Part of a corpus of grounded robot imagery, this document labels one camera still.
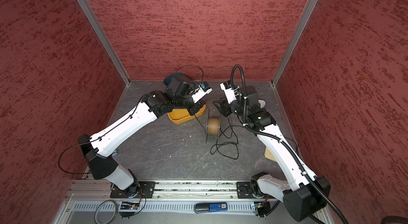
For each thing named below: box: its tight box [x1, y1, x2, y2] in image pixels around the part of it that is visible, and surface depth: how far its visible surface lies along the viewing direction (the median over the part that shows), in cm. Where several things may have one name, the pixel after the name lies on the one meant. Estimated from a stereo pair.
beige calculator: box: [264, 146, 277, 162], surface depth 86 cm
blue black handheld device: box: [193, 201, 228, 214], surface depth 68 cm
